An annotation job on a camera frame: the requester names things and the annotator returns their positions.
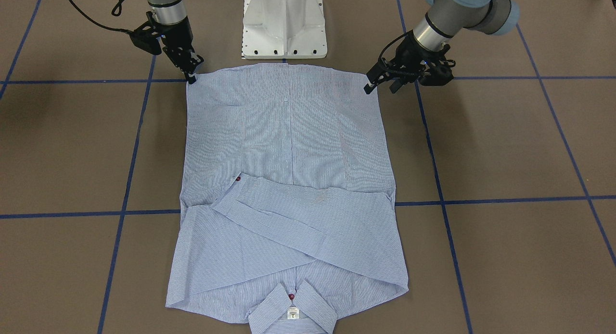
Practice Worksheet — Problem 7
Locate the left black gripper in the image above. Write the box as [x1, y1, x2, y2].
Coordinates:
[363, 33, 456, 95]

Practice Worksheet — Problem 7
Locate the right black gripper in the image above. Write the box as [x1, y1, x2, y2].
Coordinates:
[129, 12, 203, 85]

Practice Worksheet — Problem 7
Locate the blue striped button shirt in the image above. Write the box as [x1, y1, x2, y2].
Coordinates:
[166, 64, 409, 334]

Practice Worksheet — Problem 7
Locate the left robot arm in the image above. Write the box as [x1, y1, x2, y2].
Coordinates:
[364, 0, 521, 94]

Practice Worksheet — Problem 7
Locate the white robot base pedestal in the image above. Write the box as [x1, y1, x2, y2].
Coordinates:
[241, 0, 328, 60]

